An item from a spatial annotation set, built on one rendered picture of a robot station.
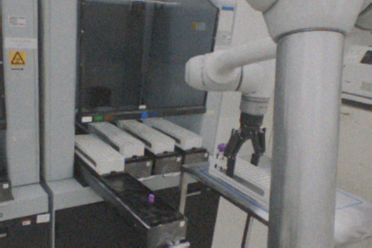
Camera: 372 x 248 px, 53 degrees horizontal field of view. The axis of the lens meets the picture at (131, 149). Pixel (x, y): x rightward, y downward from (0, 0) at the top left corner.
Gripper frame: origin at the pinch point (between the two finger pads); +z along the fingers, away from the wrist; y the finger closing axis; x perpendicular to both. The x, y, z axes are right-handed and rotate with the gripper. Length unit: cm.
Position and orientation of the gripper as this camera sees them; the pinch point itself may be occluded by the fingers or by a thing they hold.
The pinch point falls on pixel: (242, 168)
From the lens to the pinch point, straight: 134.5
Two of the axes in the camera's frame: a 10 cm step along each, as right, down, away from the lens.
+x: -4.6, -3.3, 8.2
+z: -0.7, 9.4, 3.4
